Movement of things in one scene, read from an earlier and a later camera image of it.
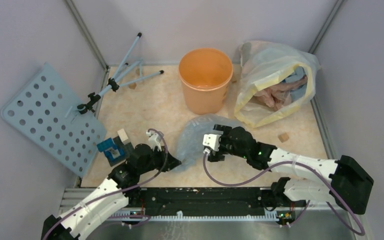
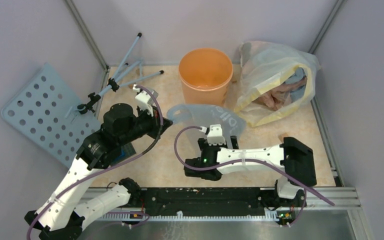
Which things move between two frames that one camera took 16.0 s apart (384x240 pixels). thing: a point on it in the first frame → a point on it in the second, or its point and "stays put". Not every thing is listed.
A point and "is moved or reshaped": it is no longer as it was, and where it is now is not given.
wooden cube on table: [283, 137] stays put
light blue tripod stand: [116, 82] stays put
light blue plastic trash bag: [189, 142] is moved or reshaped
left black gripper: [168, 162] → [155, 123]
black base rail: [208, 201] stays put
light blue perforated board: [44, 112] stays put
